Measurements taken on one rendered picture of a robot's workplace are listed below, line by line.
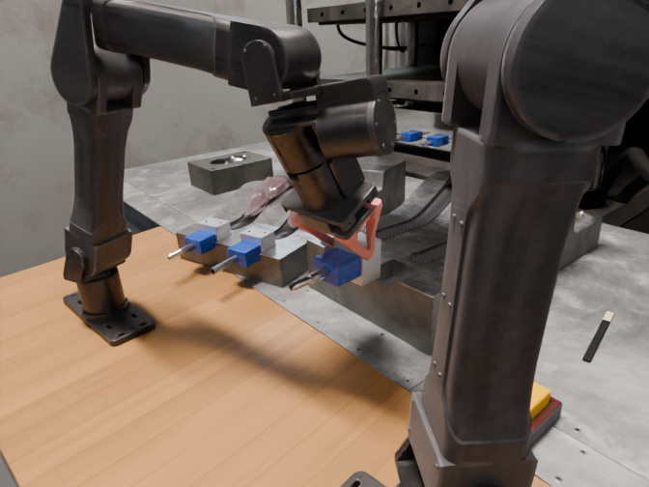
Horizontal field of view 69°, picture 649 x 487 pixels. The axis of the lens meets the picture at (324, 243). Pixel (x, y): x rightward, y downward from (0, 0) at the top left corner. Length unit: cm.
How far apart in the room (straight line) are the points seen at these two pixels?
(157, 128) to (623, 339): 276
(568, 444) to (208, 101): 299
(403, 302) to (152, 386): 34
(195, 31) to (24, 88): 237
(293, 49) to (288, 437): 39
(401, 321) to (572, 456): 25
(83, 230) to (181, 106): 250
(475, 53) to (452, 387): 18
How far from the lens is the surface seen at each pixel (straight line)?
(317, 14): 197
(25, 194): 290
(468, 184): 25
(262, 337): 71
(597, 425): 62
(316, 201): 51
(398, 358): 65
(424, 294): 62
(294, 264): 83
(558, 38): 22
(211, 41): 50
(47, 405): 70
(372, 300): 70
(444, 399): 31
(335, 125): 44
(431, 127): 159
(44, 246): 299
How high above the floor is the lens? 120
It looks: 24 degrees down
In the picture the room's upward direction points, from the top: 3 degrees counter-clockwise
